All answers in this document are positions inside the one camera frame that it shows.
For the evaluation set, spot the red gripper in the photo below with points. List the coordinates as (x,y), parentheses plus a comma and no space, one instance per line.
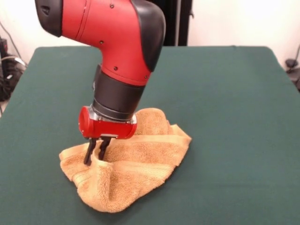
(107,129)

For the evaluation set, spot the orange terry towel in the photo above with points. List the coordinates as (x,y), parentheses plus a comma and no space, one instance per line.
(140,159)

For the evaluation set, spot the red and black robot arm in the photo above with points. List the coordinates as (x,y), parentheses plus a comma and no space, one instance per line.
(112,35)

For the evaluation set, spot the dark green table cloth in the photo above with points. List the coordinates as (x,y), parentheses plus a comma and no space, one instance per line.
(234,117)

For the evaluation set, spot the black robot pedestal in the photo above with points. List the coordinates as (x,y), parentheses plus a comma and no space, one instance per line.
(184,23)

